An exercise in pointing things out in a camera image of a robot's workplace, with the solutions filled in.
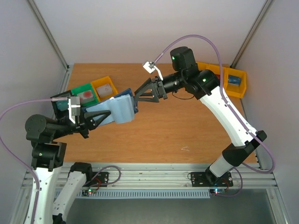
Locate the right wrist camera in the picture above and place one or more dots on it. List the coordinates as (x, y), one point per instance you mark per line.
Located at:
(150, 67)

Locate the controller board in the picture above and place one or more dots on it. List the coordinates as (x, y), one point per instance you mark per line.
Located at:
(217, 191)
(88, 192)

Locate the yellow bin left side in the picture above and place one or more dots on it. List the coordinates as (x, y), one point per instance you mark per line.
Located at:
(103, 81)

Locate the yellow bin far right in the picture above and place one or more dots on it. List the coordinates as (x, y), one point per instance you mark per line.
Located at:
(235, 90)

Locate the corner aluminium profile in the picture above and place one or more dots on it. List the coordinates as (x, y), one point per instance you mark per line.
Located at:
(36, 11)
(252, 31)

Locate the green bin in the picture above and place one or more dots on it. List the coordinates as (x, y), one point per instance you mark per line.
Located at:
(83, 88)

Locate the right controller board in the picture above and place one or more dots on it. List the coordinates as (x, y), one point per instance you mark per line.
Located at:
(217, 191)

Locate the black bin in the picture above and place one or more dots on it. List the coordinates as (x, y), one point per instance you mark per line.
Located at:
(60, 114)

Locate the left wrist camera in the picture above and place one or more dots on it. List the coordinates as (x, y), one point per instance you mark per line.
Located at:
(73, 108)

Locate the grey slotted cable duct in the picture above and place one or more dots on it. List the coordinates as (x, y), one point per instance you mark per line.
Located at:
(148, 194)

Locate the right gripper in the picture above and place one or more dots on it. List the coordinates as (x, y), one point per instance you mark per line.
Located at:
(161, 88)

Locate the aluminium rail base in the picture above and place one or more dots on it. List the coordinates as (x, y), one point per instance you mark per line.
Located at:
(176, 176)

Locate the yellow bin middle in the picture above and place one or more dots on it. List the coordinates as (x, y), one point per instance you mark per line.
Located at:
(216, 70)

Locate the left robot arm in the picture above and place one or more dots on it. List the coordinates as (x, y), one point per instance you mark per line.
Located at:
(47, 161)

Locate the left controller board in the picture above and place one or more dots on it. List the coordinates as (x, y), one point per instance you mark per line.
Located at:
(88, 192)

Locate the yellow bin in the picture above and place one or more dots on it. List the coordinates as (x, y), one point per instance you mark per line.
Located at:
(202, 66)
(103, 81)
(235, 90)
(216, 70)

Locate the left corner aluminium profile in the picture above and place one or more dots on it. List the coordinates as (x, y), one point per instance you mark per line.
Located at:
(36, 11)

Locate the blue card stack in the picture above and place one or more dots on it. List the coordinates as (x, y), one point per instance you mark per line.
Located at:
(234, 80)

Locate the teal card stack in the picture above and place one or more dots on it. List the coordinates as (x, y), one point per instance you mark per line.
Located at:
(62, 105)

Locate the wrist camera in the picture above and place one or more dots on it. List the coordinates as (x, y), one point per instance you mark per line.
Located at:
(150, 67)
(73, 108)

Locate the yellow bin far left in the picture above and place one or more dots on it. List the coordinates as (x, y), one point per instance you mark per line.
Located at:
(202, 66)

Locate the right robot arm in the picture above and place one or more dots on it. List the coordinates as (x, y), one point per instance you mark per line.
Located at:
(244, 138)

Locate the right corner aluminium profile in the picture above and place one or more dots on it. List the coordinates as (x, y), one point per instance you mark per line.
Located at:
(252, 31)

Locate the red spot card stack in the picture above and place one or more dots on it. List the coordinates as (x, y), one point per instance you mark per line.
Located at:
(86, 97)

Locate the white card stack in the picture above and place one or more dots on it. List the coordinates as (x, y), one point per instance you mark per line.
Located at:
(104, 90)

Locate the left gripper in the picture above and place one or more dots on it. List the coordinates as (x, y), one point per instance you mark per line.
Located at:
(92, 118)

